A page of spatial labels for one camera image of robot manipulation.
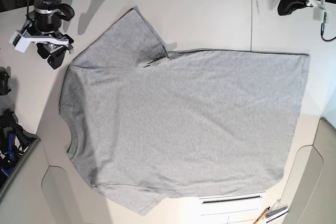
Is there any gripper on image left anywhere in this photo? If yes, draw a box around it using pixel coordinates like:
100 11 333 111
26 8 75 70

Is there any grey T-shirt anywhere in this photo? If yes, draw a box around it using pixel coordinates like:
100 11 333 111
59 9 310 215

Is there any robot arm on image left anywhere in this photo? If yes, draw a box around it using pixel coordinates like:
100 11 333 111
24 0 75 69

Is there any black device at left edge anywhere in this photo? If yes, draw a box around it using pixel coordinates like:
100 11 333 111
0 67 11 96

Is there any black and blue clamp pile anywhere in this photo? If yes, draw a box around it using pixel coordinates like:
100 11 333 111
1 109 37 187

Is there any white slotted grommet plate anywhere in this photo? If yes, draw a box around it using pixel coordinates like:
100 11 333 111
199 192 265 216

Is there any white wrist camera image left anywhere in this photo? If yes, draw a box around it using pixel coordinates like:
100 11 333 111
9 30 30 53

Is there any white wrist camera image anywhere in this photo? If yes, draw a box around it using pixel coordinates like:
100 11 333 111
9 30 30 53
313 7 330 24

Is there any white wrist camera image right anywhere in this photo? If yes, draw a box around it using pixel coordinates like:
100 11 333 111
313 7 330 24

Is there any wooden handled tool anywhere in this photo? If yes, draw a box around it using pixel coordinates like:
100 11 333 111
253 207 270 224

